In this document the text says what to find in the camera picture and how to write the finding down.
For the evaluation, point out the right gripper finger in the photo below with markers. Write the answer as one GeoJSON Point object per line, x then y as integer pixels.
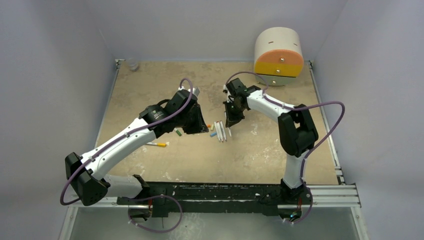
{"type": "Point", "coordinates": [235, 117]}
{"type": "Point", "coordinates": [228, 114]}

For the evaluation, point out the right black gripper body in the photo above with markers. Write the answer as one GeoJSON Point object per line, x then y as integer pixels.
{"type": "Point", "coordinates": [232, 106]}

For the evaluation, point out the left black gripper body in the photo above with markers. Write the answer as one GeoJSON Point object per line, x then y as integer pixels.
{"type": "Point", "coordinates": [186, 122]}

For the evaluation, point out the pale yellow cap marker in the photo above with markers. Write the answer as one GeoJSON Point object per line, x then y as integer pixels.
{"type": "Point", "coordinates": [217, 131]}

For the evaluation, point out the blue cap marker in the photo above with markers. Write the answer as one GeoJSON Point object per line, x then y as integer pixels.
{"type": "Point", "coordinates": [218, 124]}

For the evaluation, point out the orange cap marker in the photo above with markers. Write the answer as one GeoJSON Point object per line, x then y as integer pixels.
{"type": "Point", "coordinates": [224, 136]}

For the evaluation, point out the dark green cap marker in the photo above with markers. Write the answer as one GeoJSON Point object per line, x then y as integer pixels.
{"type": "Point", "coordinates": [178, 132]}

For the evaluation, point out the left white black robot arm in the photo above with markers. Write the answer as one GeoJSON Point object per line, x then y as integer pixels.
{"type": "Point", "coordinates": [88, 174]}

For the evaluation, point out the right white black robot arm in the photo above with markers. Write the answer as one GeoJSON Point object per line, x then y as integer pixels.
{"type": "Point", "coordinates": [296, 128]}

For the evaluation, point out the round three-drawer cabinet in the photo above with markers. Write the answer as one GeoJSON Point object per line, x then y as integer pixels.
{"type": "Point", "coordinates": [278, 57]}

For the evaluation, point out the clear plastic cup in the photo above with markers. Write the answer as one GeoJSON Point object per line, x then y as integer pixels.
{"type": "Point", "coordinates": [133, 64]}

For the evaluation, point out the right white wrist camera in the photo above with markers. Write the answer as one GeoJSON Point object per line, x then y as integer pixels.
{"type": "Point", "coordinates": [228, 94]}

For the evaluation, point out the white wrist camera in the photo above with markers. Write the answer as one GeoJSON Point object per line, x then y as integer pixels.
{"type": "Point", "coordinates": [195, 90]}
{"type": "Point", "coordinates": [228, 94]}

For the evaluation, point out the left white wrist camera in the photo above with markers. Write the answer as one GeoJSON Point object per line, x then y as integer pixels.
{"type": "Point", "coordinates": [195, 90]}

